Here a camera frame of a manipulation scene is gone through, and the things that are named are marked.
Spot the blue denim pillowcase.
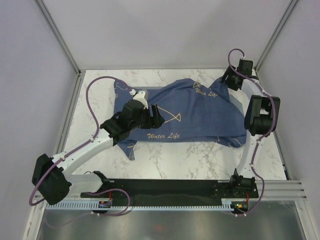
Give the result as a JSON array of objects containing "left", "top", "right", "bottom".
[{"left": 118, "top": 78, "right": 247, "bottom": 160}]

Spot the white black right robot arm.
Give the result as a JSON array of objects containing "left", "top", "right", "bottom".
[{"left": 221, "top": 57, "right": 281, "bottom": 181}]

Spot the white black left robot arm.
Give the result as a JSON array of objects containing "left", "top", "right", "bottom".
[{"left": 31, "top": 99, "right": 165, "bottom": 205}]

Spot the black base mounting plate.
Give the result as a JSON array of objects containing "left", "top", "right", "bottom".
[{"left": 80, "top": 178, "right": 259, "bottom": 206}]

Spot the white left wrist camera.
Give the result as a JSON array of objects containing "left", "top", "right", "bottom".
[{"left": 129, "top": 88, "right": 149, "bottom": 109}]

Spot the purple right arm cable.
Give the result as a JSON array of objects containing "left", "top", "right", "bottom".
[{"left": 228, "top": 48, "right": 278, "bottom": 218}]

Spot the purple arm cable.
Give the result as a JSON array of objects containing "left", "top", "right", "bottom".
[
  {"left": 228, "top": 48, "right": 278, "bottom": 218},
  {"left": 28, "top": 76, "right": 137, "bottom": 229}
]

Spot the white slotted cable duct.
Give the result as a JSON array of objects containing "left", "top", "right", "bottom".
[{"left": 45, "top": 198, "right": 248, "bottom": 211}]

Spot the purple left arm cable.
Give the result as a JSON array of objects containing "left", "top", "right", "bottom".
[{"left": 28, "top": 76, "right": 137, "bottom": 229}]

